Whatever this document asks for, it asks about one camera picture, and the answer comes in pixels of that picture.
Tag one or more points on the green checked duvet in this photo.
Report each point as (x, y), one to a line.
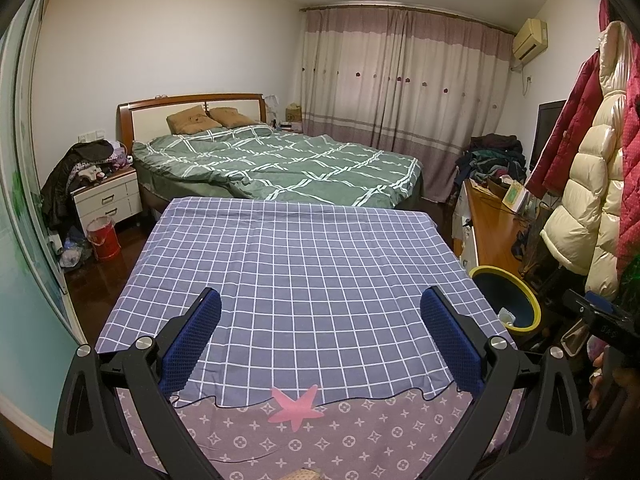
(300, 170)

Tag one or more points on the blue bin with yellow rim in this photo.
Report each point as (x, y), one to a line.
(522, 305)

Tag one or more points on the white wall socket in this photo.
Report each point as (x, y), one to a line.
(91, 135)

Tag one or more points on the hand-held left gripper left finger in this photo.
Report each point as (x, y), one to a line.
(192, 340)

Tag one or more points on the black television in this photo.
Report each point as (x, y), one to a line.
(547, 130)

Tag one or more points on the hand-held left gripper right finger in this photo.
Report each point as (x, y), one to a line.
(452, 340)

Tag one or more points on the brown pillow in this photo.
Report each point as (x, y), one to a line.
(232, 117)
(194, 121)

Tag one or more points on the white nightstand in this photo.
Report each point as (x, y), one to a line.
(107, 200)

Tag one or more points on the person's right hand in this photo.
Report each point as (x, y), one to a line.
(625, 382)

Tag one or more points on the red bucket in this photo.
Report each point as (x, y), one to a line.
(104, 240)

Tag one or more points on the heap of mixed clothes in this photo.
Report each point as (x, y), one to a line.
(492, 157)

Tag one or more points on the pink and beige curtain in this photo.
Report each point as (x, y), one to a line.
(400, 85)

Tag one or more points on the green and white box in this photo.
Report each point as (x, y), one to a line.
(514, 197)

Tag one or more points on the sliding wardrobe door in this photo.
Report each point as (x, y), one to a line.
(35, 200)

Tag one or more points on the pile of dark clothes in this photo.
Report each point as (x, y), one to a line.
(70, 175)

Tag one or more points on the beige air conditioner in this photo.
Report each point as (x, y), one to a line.
(530, 37)

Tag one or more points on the pink star patch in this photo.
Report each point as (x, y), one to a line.
(295, 405)

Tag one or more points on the red patterned garment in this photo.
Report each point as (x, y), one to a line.
(631, 200)

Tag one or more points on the wooden bed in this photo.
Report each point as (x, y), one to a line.
(150, 107)

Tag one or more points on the red coat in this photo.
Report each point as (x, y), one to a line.
(565, 140)

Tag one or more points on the cream puffer jacket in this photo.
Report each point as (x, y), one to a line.
(595, 185)

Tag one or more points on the plastic bags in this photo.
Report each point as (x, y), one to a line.
(72, 252)

